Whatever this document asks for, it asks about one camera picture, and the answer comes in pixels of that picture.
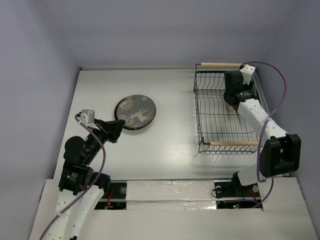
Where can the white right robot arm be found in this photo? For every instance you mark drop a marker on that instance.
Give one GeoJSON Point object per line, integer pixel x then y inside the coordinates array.
{"type": "Point", "coordinates": [278, 151]}

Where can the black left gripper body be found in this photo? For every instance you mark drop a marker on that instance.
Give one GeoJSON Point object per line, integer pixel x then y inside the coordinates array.
{"type": "Point", "coordinates": [106, 130]}

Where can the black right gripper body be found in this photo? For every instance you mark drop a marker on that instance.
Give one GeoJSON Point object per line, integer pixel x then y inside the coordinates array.
{"type": "Point", "coordinates": [231, 99]}

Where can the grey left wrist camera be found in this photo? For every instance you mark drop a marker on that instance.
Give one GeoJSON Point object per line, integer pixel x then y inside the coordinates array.
{"type": "Point", "coordinates": [87, 117]}

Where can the white foreground board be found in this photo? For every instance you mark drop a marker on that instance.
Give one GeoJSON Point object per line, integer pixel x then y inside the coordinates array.
{"type": "Point", "coordinates": [278, 214]}

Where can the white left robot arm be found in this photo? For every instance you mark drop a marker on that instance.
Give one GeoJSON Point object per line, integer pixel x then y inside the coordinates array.
{"type": "Point", "coordinates": [80, 187]}

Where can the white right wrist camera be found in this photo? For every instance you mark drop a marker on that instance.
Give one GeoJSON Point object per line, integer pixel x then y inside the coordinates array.
{"type": "Point", "coordinates": [247, 73]}

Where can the silver foil strip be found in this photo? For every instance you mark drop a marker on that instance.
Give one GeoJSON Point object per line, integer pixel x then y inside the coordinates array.
{"type": "Point", "coordinates": [173, 195]}

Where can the black wire dish rack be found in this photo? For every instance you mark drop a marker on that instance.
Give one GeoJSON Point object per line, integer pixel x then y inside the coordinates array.
{"type": "Point", "coordinates": [219, 131]}

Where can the dark green reindeer plate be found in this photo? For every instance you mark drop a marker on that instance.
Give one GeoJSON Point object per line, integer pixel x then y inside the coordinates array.
{"type": "Point", "coordinates": [138, 111]}

